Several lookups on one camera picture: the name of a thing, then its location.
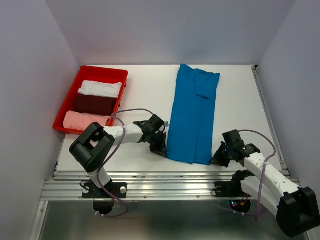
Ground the blue t shirt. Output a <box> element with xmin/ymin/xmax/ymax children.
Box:
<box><xmin>167</xmin><ymin>64</ymin><xmax>220</xmax><ymax>166</ymax></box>

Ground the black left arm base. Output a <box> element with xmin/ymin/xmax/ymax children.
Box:
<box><xmin>79</xmin><ymin>180</ymin><xmax>128</xmax><ymax>199</ymax></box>

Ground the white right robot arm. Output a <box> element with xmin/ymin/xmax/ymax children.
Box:
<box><xmin>211</xmin><ymin>129</ymin><xmax>320</xmax><ymax>238</ymax></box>

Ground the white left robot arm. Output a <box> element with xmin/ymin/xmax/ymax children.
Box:
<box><xmin>69</xmin><ymin>114</ymin><xmax>168</xmax><ymax>197</ymax></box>

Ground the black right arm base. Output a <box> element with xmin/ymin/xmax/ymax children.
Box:
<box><xmin>211</xmin><ymin>170</ymin><xmax>260</xmax><ymax>198</ymax></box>

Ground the white rolled t shirt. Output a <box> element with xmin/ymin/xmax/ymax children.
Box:
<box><xmin>78</xmin><ymin>80</ymin><xmax>122</xmax><ymax>98</ymax></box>

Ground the maroon rolled t shirt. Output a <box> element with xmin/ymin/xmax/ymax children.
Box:
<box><xmin>73</xmin><ymin>94</ymin><xmax>118</xmax><ymax>116</ymax></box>

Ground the pink rolled t shirt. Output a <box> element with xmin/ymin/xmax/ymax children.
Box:
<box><xmin>63</xmin><ymin>111</ymin><xmax>111</xmax><ymax>131</ymax></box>

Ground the red plastic tray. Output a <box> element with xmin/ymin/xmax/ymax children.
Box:
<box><xmin>52</xmin><ymin>65</ymin><xmax>129</xmax><ymax>135</ymax></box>

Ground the aluminium frame rail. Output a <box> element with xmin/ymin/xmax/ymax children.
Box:
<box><xmin>40</xmin><ymin>171</ymin><xmax>233</xmax><ymax>202</ymax></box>

